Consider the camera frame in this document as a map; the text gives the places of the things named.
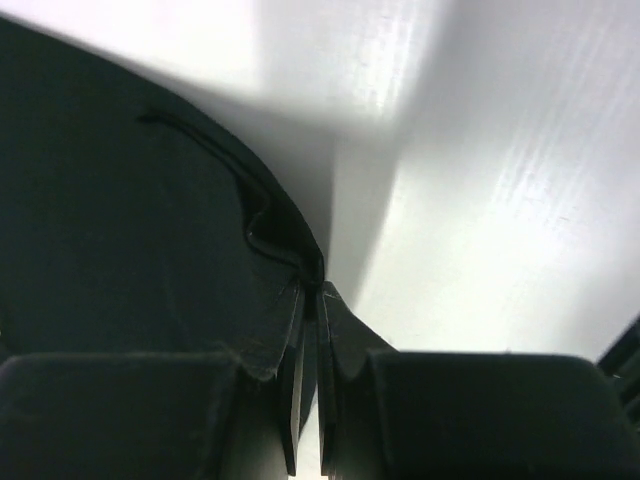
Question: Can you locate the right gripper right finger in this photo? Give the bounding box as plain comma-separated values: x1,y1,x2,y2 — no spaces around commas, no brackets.
319,283,639,479

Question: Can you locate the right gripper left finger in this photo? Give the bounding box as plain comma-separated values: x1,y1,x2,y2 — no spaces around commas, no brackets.
0,279,306,480

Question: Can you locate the black t shirt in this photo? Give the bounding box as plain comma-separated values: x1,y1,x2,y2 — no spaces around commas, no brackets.
1,20,324,372

